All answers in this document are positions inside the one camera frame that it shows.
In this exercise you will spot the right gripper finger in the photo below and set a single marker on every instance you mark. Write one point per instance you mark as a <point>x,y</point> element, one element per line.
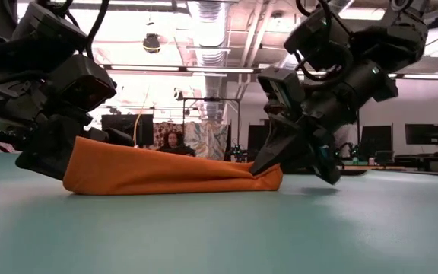
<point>283,141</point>
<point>325,163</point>

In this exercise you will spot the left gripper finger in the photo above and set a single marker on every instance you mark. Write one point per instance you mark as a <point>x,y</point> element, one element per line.
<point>48,148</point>
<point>116,137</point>

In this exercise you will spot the orange cloth napkin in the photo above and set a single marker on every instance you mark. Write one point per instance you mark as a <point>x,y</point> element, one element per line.
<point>158,171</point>

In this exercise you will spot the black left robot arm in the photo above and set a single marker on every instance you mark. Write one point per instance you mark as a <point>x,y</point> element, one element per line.
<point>21,45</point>

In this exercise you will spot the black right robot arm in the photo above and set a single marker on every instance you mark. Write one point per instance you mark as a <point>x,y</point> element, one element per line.
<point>386,42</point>

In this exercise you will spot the large black computer monitor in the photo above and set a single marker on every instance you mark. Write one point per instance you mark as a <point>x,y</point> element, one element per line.
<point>127,125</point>

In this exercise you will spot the black cabinet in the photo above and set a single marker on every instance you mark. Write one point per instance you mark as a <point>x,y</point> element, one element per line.
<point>259,137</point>

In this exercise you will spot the person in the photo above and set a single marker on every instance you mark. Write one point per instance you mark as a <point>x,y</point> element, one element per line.
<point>173,142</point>

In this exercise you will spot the patterned cloth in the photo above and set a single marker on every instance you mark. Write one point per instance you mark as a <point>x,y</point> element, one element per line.
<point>207,139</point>

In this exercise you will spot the long ceiling light bar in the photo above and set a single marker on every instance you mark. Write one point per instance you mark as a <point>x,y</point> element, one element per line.
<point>204,70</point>

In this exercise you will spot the green table mat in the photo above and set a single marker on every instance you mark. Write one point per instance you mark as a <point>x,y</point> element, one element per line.
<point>219,228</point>

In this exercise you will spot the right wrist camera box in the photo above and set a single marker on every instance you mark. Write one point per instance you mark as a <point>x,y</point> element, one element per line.
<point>281,89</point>

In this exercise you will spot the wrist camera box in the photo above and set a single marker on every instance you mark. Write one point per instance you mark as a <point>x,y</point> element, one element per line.
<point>281,89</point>
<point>82,83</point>

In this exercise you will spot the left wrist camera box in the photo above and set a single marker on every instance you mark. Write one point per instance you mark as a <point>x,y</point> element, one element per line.
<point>82,83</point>

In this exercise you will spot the black frame stand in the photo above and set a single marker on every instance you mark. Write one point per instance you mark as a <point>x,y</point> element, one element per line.
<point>211,99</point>

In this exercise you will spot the black dome ceiling camera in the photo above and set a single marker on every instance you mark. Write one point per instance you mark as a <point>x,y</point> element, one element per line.
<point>151,43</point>

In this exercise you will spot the silver ventilation duct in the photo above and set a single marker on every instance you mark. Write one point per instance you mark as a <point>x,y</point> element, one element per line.
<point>209,38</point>

